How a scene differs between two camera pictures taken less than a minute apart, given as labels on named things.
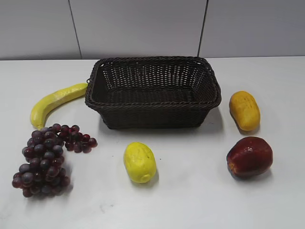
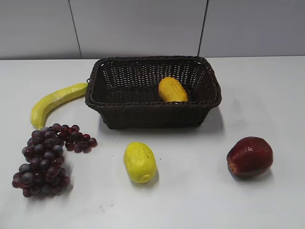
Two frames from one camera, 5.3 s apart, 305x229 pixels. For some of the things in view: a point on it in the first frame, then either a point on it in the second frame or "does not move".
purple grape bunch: (44, 173) does not move
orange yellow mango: (245, 109) to (170, 89)
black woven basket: (151, 93) does not move
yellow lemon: (140, 161) does not move
